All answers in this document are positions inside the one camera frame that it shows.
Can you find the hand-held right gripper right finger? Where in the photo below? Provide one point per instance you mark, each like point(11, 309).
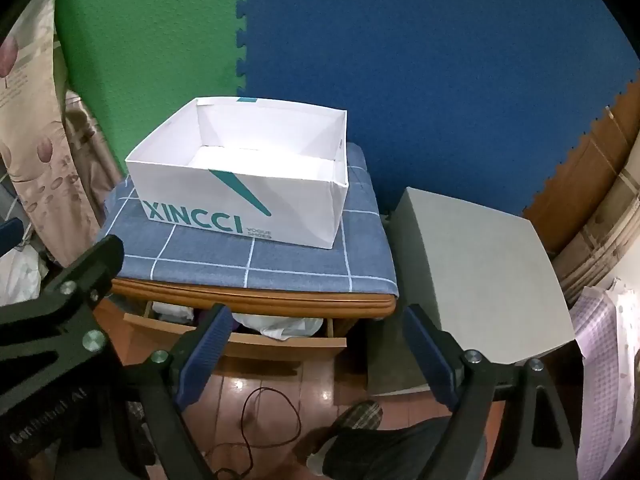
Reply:
point(430, 360)

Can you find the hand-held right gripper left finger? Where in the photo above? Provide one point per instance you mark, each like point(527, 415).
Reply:
point(207, 355)

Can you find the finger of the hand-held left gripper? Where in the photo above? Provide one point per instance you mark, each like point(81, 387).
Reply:
point(75, 290)
point(10, 237)

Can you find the white underwear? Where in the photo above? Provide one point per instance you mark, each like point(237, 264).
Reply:
point(170, 312)
point(280, 327)

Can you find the white shoe box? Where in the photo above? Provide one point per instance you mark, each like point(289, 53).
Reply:
point(300, 210)

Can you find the white floral quilt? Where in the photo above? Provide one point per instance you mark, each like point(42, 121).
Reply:
point(17, 275)

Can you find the wooden nightstand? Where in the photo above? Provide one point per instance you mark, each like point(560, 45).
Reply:
point(260, 304)

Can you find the beige floral cloth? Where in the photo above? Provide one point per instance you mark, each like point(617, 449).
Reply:
point(35, 160)

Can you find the grey box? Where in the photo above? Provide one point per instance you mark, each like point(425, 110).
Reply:
point(475, 270)

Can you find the tan cloth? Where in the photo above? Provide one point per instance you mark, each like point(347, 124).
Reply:
point(90, 160)

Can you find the blue checkered cloth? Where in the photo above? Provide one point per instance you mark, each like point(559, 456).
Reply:
point(300, 270)

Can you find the purple patterned cloth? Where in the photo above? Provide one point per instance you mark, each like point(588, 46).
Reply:
point(605, 360)

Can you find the green foam mat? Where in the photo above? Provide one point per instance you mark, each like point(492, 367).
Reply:
point(150, 35)

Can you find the blue foam mat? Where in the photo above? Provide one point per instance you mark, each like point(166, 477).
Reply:
point(425, 60)

